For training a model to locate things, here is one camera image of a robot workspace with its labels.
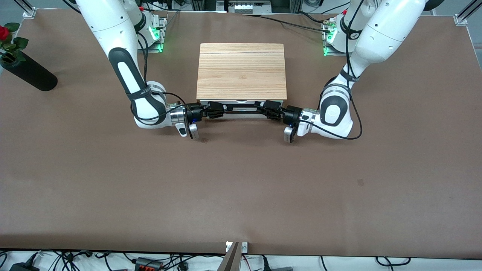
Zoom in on brown wooden beam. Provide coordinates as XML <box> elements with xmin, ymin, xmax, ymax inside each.
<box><xmin>217</xmin><ymin>242</ymin><xmax>241</xmax><ymax>271</ymax></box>

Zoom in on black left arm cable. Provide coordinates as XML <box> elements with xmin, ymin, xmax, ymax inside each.
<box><xmin>309</xmin><ymin>0</ymin><xmax>363</xmax><ymax>140</ymax></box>

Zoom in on white power strip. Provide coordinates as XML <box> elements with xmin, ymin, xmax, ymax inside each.
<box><xmin>228</xmin><ymin>0</ymin><xmax>264</xmax><ymax>15</ymax></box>

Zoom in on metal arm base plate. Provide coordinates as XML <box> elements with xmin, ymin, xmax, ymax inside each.
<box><xmin>140</xmin><ymin>14</ymin><xmax>167</xmax><ymax>53</ymax></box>
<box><xmin>322</xmin><ymin>17</ymin><xmax>363</xmax><ymax>57</ymax></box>

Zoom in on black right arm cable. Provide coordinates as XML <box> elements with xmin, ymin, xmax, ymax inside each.
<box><xmin>130</xmin><ymin>30</ymin><xmax>189</xmax><ymax>122</ymax></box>

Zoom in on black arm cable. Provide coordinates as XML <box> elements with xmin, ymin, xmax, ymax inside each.
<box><xmin>130</xmin><ymin>30</ymin><xmax>189</xmax><ymax>122</ymax></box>
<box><xmin>309</xmin><ymin>0</ymin><xmax>363</xmax><ymax>140</ymax></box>

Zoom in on black floor cable loop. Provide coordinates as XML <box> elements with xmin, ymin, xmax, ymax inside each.
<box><xmin>376</xmin><ymin>257</ymin><xmax>412</xmax><ymax>267</ymax></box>

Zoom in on black power adapter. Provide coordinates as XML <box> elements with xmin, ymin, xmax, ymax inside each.
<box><xmin>9</xmin><ymin>262</ymin><xmax>40</xmax><ymax>271</ymax></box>

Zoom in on black box red connectors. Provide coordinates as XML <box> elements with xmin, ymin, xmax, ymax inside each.
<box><xmin>134</xmin><ymin>257</ymin><xmax>163</xmax><ymax>271</ymax></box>

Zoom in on brown table cover mat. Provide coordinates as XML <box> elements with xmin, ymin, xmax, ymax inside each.
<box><xmin>0</xmin><ymin>8</ymin><xmax>482</xmax><ymax>259</ymax></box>

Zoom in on black cylindrical vase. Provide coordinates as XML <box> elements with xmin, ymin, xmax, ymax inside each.
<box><xmin>0</xmin><ymin>51</ymin><xmax>58</xmax><ymax>91</ymax></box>

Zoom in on white drawer with black handle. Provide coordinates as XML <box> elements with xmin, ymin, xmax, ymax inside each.
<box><xmin>200</xmin><ymin>99</ymin><xmax>285</xmax><ymax>120</ymax></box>

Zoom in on red rose with green leaves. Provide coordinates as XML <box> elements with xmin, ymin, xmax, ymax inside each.
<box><xmin>0</xmin><ymin>23</ymin><xmax>29</xmax><ymax>62</ymax></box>

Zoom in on wooden drawer cabinet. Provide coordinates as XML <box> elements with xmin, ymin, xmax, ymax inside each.
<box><xmin>196</xmin><ymin>43</ymin><xmax>288</xmax><ymax>120</ymax></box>

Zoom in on black cable on table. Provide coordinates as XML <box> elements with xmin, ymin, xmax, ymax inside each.
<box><xmin>241</xmin><ymin>14</ymin><xmax>332</xmax><ymax>32</ymax></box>
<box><xmin>297</xmin><ymin>11</ymin><xmax>328</xmax><ymax>24</ymax></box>

